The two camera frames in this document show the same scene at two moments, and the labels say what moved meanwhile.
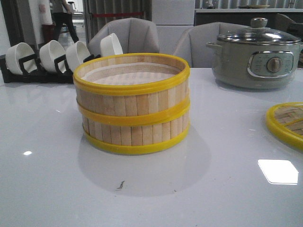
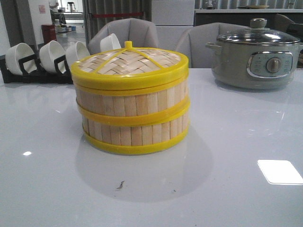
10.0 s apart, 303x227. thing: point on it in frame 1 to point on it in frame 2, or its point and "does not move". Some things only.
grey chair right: [191, 44] does not move
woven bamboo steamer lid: [286, 120] to [129, 67]
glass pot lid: [258, 34] does not move
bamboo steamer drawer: [132, 89] does not move
